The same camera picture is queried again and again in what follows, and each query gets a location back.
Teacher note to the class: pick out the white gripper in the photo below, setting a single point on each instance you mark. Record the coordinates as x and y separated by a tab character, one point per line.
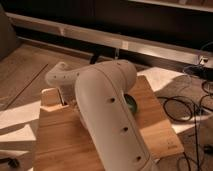
67	93

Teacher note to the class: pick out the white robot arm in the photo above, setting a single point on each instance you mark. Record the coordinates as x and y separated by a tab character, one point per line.
99	92

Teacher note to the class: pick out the wooden block holder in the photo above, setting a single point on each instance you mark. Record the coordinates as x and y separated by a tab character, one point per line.
51	101

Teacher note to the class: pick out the wooden board table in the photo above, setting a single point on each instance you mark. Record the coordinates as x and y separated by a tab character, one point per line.
63	144

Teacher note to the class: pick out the green bowl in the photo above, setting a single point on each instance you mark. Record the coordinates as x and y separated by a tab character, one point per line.
132	105

